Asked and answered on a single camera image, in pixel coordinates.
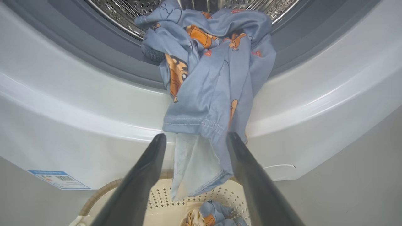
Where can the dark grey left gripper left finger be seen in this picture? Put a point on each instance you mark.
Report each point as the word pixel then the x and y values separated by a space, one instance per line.
pixel 132 201

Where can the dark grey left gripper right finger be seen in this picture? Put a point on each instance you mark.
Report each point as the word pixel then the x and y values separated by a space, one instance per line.
pixel 263 204

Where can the blue and cream cartoon garment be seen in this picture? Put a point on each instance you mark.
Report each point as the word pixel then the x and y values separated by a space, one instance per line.
pixel 216 215

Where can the blue cartoon print trousers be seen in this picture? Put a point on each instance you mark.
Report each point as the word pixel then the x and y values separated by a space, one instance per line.
pixel 213 78

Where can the white front-load washing machine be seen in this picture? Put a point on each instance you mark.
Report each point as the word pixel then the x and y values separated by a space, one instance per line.
pixel 62 125

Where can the stainless steel washing machine drum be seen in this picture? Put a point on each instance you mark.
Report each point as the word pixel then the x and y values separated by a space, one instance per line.
pixel 125 12

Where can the cream perforated laundry basket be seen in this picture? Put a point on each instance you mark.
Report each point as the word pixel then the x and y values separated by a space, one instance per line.
pixel 166 204

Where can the round white filter cover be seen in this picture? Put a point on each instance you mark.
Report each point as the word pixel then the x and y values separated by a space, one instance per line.
pixel 281 172

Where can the blue energy label sticker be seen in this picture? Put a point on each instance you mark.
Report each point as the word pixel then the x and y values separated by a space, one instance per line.
pixel 59 179

